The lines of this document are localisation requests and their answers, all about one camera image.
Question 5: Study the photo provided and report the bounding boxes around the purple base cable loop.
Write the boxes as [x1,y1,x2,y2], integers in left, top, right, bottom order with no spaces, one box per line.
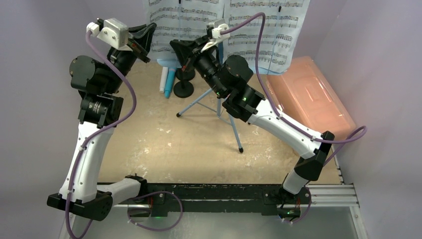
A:
[126,190,184,232]

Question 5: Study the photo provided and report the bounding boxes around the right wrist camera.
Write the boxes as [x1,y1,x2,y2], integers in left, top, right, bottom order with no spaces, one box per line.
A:
[201,18,230,53]

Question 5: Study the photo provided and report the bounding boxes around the white toy microphone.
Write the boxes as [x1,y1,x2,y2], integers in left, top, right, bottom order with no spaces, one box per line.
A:
[159,67,169,94]

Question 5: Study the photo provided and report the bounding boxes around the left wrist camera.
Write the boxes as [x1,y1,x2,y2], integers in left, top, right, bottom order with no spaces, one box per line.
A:
[86,18,130,49]

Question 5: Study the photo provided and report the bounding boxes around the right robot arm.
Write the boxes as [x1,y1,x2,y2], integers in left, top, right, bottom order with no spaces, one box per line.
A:
[170,36,335,203]

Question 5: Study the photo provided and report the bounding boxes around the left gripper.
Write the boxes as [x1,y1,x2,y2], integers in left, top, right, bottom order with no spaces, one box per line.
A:
[103,21,155,94]

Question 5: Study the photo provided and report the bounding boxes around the light blue music stand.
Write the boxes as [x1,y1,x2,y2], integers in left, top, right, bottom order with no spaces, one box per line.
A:
[145,0,312,154]

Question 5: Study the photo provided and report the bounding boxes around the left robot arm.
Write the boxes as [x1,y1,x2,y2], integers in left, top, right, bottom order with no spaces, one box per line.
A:
[47,18,157,221]

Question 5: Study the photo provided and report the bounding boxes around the blue toy microphone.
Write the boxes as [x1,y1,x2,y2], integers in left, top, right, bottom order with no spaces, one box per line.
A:
[164,68,177,99]

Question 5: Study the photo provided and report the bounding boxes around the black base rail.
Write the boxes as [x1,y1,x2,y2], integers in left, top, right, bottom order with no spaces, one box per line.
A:
[145,183,311,217]

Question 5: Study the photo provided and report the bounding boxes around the pink plastic storage box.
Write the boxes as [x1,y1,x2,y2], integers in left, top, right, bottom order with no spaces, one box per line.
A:
[266,56,356,140]

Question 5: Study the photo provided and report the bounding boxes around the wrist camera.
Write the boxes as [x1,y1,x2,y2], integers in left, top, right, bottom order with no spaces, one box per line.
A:
[86,18,130,49]
[201,18,230,53]

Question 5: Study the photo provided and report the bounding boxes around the sheet music pages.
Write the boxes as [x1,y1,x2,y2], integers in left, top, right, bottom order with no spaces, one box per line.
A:
[223,0,310,75]

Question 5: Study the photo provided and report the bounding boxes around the black mic stand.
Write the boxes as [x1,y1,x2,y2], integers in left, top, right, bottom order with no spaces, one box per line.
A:
[175,68,196,81]
[173,80,194,98]

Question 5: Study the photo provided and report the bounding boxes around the sheet music page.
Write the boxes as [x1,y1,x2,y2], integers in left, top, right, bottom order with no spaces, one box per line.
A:
[144,0,224,60]

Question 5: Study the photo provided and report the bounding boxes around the aluminium frame rail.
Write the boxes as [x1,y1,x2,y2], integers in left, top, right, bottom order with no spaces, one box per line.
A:
[59,155,370,239]

